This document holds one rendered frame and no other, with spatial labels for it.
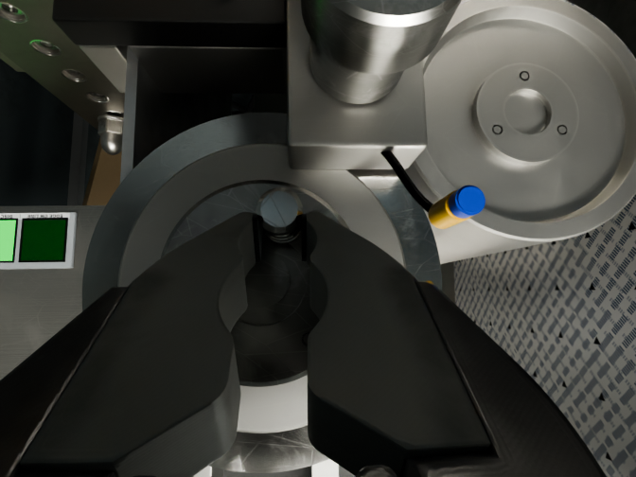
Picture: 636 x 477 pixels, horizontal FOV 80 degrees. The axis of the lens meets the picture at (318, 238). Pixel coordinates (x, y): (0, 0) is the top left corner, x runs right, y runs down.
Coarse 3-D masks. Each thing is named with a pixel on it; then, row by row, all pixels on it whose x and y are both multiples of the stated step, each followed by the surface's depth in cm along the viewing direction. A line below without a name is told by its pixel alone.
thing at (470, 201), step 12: (384, 156) 14; (396, 168) 13; (408, 180) 13; (420, 192) 13; (456, 192) 10; (468, 192) 10; (480, 192) 10; (420, 204) 13; (432, 204) 13; (444, 204) 11; (456, 204) 10; (468, 204) 10; (480, 204) 10; (432, 216) 12; (444, 216) 11; (456, 216) 11; (468, 216) 10; (444, 228) 12
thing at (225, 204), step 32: (224, 192) 14; (256, 192) 14; (192, 224) 14; (288, 256) 14; (256, 288) 14; (288, 288) 14; (256, 320) 14; (288, 320) 14; (256, 352) 13; (288, 352) 13; (256, 384) 13
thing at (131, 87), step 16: (128, 48) 17; (128, 64) 17; (128, 80) 17; (144, 80) 18; (128, 96) 17; (144, 96) 18; (160, 96) 20; (176, 96) 23; (192, 96) 26; (208, 96) 31; (224, 96) 38; (128, 112) 17; (144, 112) 18; (160, 112) 20; (176, 112) 23; (192, 112) 26; (208, 112) 31; (224, 112) 38; (128, 128) 17; (144, 128) 18; (160, 128) 20; (176, 128) 23; (128, 144) 17; (144, 144) 18; (160, 144) 20; (128, 160) 17
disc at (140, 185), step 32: (192, 128) 17; (224, 128) 17; (256, 128) 17; (160, 160) 16; (192, 160) 16; (128, 192) 16; (384, 192) 16; (128, 224) 16; (416, 224) 16; (96, 256) 16; (416, 256) 16; (96, 288) 15; (256, 448) 15; (288, 448) 15
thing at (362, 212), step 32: (224, 160) 16; (256, 160) 16; (288, 160) 16; (160, 192) 15; (192, 192) 16; (320, 192) 16; (352, 192) 16; (160, 224) 15; (352, 224) 16; (384, 224) 16; (128, 256) 15; (160, 256) 15; (288, 384) 15; (256, 416) 14; (288, 416) 15
